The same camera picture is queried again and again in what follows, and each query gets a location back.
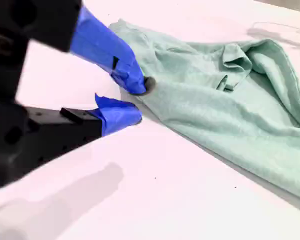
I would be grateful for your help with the pale green T-shirt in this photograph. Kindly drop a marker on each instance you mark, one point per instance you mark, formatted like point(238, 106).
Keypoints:
point(215, 100)

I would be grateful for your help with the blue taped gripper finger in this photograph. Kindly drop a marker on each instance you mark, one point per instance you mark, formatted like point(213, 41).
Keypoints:
point(102, 47)
point(115, 117)

